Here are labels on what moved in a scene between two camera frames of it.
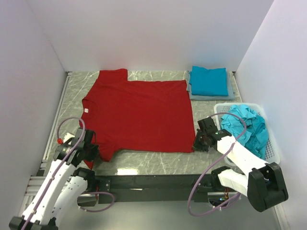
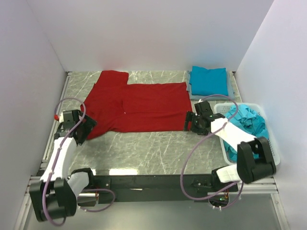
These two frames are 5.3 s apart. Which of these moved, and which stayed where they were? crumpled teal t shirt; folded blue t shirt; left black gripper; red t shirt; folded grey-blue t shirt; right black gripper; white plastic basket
Moved: red t shirt; left black gripper; right black gripper
Stayed: crumpled teal t shirt; white plastic basket; folded blue t shirt; folded grey-blue t shirt
